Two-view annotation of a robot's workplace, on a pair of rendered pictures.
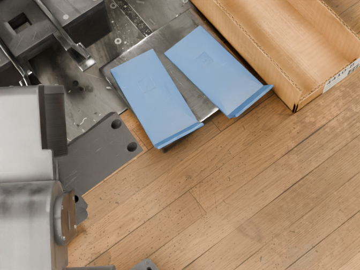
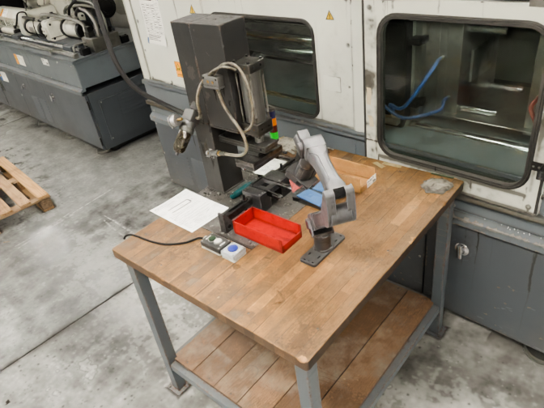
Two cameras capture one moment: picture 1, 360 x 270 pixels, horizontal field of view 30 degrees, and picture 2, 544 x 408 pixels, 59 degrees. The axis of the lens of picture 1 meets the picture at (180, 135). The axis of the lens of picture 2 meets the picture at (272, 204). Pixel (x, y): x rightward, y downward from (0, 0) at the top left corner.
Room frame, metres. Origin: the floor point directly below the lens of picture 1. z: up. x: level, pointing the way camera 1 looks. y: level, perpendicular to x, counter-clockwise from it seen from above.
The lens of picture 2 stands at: (-1.16, 0.62, 2.02)
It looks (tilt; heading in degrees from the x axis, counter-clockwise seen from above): 33 degrees down; 346
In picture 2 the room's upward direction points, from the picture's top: 9 degrees counter-clockwise
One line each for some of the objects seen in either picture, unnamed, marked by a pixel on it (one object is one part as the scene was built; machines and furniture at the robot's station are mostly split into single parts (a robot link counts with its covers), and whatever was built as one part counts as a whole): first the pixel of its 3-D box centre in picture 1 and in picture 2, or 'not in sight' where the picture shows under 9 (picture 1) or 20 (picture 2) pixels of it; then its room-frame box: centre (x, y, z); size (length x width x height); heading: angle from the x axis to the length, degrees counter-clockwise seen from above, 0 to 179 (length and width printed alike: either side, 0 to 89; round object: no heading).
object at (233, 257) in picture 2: not in sight; (234, 254); (0.25, 0.43, 0.90); 0.07 x 0.07 x 0.06; 31
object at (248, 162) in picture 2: not in sight; (243, 129); (0.60, 0.24, 1.22); 0.26 x 0.18 x 0.30; 31
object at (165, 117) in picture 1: (155, 96); (315, 195); (0.42, 0.03, 0.93); 0.15 x 0.07 x 0.03; 23
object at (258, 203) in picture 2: (34, 31); (267, 192); (0.55, 0.20, 0.94); 0.20 x 0.10 x 0.07; 121
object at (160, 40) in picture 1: (178, 77); (319, 193); (0.46, -0.01, 0.91); 0.17 x 0.16 x 0.02; 121
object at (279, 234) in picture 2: not in sight; (266, 228); (0.30, 0.28, 0.93); 0.25 x 0.12 x 0.06; 31
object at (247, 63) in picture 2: not in sight; (252, 97); (0.54, 0.20, 1.37); 0.11 x 0.09 x 0.30; 121
